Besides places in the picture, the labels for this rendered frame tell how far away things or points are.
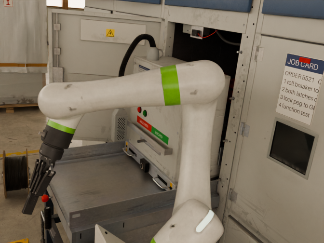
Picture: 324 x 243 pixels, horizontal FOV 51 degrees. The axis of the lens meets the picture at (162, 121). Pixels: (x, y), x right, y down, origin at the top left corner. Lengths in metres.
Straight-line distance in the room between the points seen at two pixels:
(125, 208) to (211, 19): 0.89
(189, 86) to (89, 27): 1.09
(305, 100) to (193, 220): 0.54
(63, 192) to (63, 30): 0.89
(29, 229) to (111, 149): 1.14
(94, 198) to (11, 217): 1.52
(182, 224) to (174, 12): 1.20
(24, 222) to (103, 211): 1.58
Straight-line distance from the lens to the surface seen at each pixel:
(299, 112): 1.20
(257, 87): 1.32
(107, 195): 1.52
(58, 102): 0.98
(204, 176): 1.08
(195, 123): 1.08
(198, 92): 0.94
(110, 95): 0.95
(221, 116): 1.50
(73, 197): 1.51
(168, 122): 1.47
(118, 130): 1.76
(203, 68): 0.94
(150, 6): 2.07
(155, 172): 1.61
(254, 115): 1.33
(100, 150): 1.87
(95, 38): 1.93
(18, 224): 2.86
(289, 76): 1.22
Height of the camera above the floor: 1.65
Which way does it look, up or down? 19 degrees down
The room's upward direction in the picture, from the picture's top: 5 degrees clockwise
